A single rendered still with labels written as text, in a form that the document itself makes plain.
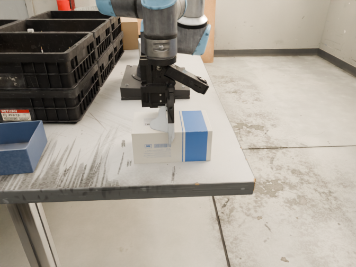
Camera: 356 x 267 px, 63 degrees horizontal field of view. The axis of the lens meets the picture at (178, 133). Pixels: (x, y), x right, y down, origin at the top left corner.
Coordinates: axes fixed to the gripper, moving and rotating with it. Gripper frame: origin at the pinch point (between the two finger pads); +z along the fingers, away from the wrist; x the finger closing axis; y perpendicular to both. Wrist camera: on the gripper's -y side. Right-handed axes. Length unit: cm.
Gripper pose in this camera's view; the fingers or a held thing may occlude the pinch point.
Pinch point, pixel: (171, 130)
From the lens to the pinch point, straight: 78.0
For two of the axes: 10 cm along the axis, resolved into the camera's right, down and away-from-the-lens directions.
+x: 0.7, 5.0, -8.6
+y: -10.0, 0.4, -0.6
